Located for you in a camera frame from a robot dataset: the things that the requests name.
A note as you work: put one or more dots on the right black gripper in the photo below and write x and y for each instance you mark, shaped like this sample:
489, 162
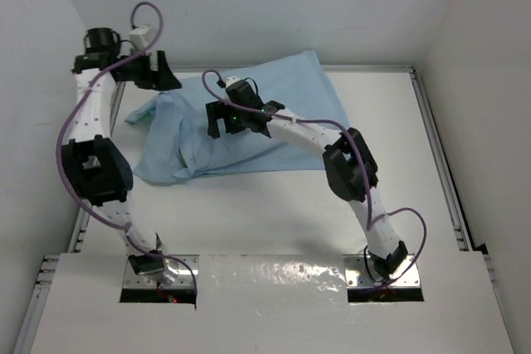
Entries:
217, 110

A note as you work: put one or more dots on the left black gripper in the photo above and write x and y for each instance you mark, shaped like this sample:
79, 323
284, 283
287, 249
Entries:
166, 81

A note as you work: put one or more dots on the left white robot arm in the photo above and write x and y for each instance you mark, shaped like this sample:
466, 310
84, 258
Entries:
90, 164

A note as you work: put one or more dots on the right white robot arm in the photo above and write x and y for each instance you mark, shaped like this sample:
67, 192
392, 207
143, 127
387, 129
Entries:
349, 166

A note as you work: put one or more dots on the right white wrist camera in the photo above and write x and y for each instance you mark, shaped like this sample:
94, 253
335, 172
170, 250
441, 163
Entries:
231, 82

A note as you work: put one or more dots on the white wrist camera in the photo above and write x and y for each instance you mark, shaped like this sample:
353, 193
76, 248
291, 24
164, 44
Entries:
142, 36
231, 82

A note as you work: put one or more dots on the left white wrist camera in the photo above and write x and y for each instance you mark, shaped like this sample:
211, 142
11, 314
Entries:
142, 36

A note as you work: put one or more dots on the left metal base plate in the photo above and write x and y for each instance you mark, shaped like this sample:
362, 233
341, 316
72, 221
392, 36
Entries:
173, 276

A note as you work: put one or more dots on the aluminium table frame rail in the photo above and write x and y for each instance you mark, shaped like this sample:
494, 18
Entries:
280, 203

